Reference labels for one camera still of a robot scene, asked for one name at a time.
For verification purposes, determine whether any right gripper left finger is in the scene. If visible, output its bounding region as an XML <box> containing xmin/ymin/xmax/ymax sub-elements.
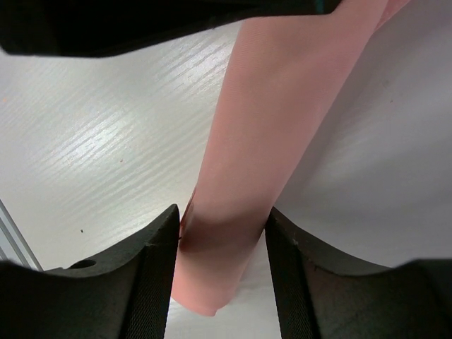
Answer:
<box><xmin>1</xmin><ymin>205</ymin><xmax>179</xmax><ymax>338</ymax></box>

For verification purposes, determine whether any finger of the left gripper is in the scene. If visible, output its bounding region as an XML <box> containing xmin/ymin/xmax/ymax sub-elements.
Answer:
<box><xmin>1</xmin><ymin>0</ymin><xmax>340</xmax><ymax>57</ymax></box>

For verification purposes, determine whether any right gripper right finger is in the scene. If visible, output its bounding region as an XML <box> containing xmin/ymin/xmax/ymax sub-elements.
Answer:
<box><xmin>265</xmin><ymin>210</ymin><xmax>451</xmax><ymax>338</ymax></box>

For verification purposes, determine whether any pink cloth napkin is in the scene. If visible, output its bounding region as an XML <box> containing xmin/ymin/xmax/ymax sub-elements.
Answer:
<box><xmin>172</xmin><ymin>0</ymin><xmax>404</xmax><ymax>316</ymax></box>

